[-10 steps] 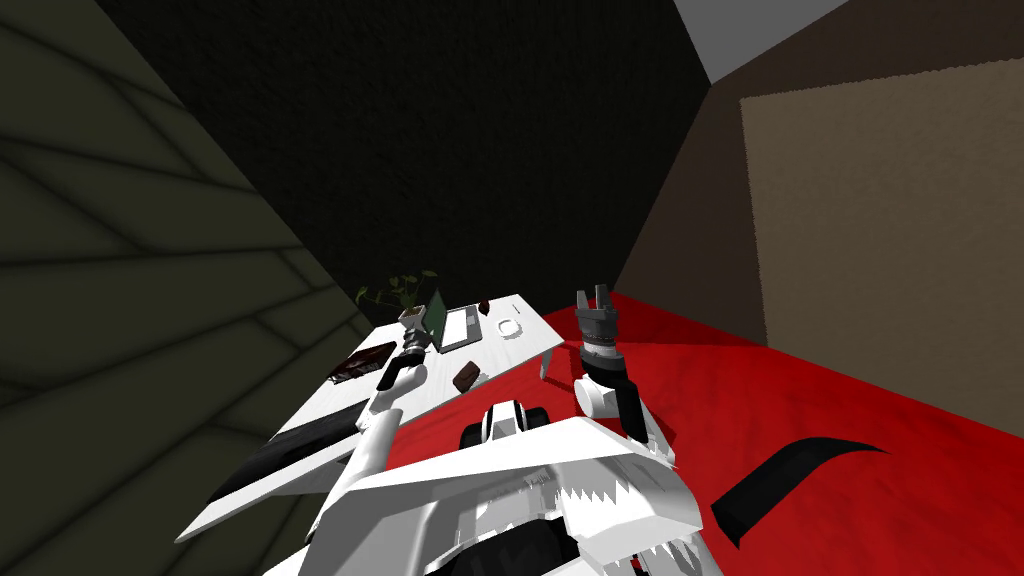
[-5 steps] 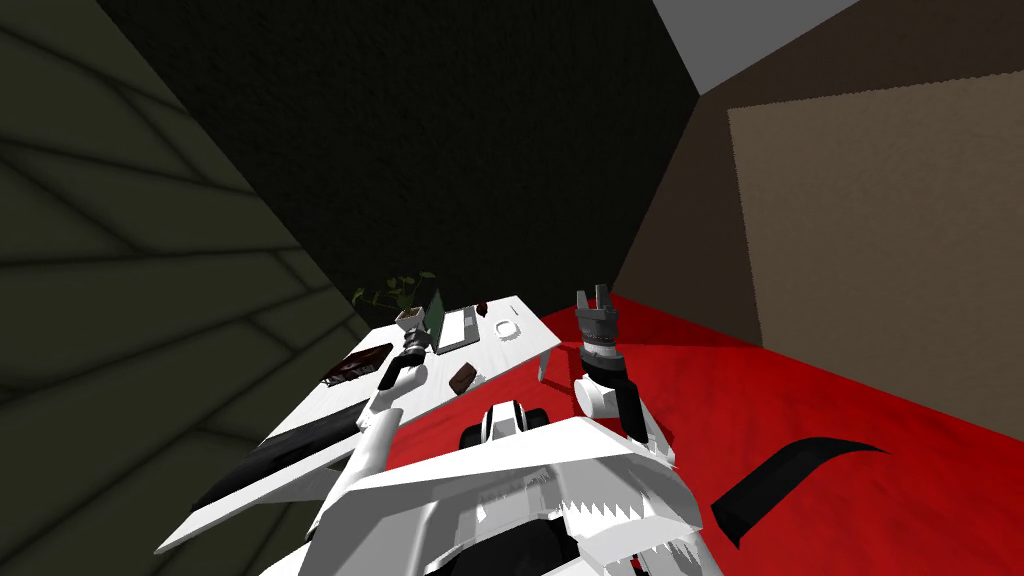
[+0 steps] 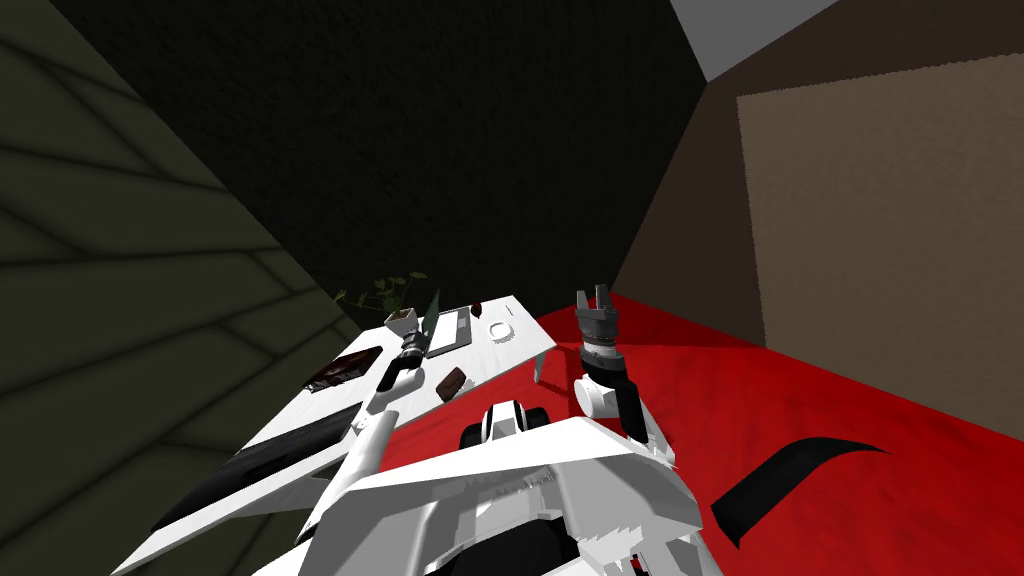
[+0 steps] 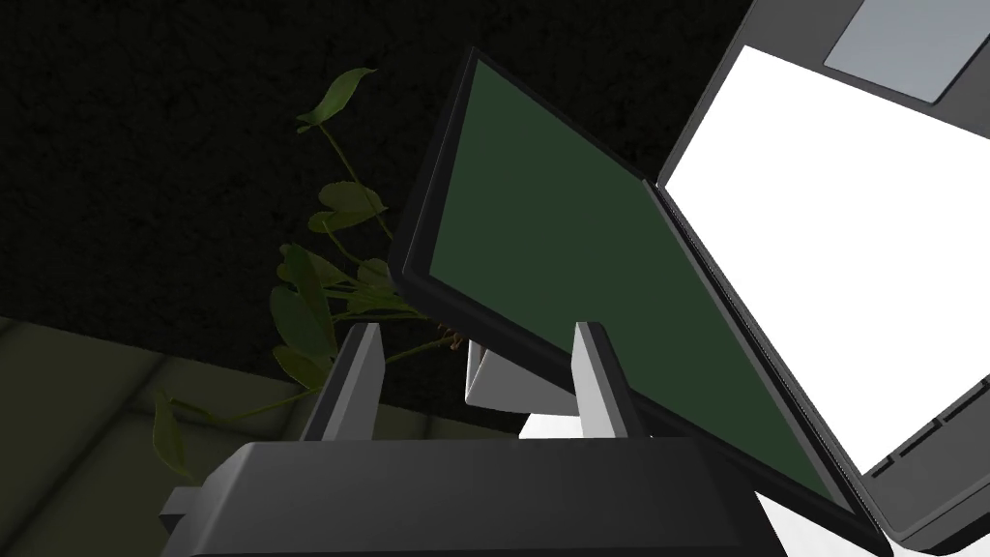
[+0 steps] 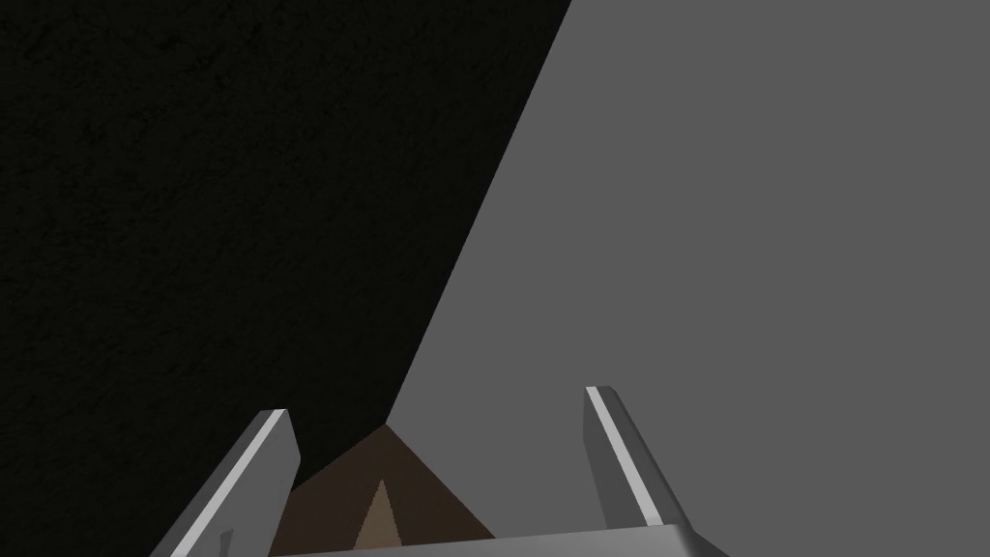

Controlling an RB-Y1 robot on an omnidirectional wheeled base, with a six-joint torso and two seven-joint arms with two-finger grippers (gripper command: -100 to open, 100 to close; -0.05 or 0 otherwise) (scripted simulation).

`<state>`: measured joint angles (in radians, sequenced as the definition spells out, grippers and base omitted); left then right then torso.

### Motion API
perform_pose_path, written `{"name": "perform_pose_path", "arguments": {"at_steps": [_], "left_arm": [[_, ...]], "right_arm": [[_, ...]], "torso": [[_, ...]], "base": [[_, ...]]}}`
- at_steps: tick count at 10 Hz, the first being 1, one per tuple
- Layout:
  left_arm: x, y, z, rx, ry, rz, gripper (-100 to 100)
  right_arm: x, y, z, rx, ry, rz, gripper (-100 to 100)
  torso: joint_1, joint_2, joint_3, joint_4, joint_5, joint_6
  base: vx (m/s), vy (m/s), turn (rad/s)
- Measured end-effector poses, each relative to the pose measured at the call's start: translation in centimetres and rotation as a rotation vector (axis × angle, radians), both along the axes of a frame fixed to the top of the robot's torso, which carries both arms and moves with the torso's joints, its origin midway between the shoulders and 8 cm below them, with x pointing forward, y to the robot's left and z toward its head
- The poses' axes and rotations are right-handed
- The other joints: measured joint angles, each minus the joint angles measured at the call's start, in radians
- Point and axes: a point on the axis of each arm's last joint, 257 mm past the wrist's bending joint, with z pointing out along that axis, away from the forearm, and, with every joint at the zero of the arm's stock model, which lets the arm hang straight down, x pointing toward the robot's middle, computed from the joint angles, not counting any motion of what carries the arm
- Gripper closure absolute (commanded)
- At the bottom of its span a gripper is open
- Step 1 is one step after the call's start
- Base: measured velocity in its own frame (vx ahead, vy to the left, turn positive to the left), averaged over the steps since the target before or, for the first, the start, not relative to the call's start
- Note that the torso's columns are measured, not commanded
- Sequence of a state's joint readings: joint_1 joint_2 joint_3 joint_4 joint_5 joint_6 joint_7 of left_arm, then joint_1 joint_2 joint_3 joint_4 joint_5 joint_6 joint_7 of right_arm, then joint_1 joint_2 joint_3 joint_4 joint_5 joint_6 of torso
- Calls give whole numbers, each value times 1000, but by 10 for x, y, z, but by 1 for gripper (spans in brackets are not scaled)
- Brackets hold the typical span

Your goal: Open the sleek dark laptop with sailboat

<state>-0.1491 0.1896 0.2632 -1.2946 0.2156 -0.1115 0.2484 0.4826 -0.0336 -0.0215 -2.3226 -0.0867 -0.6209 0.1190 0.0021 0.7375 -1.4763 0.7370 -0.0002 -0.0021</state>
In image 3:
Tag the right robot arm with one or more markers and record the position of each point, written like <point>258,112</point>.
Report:
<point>612,392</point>

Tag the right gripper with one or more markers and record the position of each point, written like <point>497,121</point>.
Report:
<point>598,326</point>

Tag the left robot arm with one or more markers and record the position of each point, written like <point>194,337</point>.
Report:
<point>372,444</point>

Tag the white plate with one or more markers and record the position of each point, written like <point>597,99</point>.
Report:
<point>500,330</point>

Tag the brown rectangular block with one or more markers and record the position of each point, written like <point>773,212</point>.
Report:
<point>451,385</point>

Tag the white table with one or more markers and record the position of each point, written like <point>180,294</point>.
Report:
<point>512,356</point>

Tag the grey open laptop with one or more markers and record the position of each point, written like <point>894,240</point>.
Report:
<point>450,332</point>

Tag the green plant in white pot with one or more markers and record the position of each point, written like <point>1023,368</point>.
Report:
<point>398,308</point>

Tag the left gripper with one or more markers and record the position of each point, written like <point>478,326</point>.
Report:
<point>414,344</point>

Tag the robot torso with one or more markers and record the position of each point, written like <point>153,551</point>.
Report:
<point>512,488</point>

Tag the dark red book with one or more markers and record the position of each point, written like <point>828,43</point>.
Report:
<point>344,370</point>

